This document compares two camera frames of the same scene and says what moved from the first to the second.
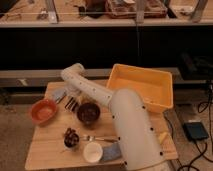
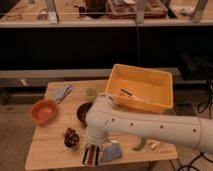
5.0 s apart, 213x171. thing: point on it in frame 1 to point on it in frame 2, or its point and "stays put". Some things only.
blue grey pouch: x=57 y=94 stays put
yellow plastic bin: x=154 y=86 stays put
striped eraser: x=71 y=104 to x=91 y=155
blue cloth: x=111 y=153 stays put
